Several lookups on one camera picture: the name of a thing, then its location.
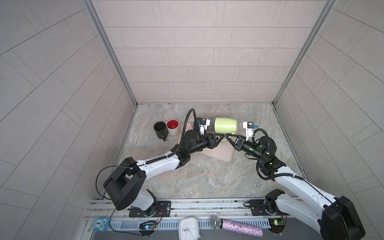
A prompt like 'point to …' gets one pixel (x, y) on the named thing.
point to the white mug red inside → (173, 126)
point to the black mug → (161, 130)
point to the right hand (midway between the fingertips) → (225, 138)
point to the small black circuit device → (277, 225)
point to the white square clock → (188, 228)
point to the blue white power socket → (101, 224)
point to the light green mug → (225, 125)
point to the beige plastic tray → (223, 151)
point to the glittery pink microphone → (216, 223)
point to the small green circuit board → (147, 226)
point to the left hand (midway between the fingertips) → (227, 137)
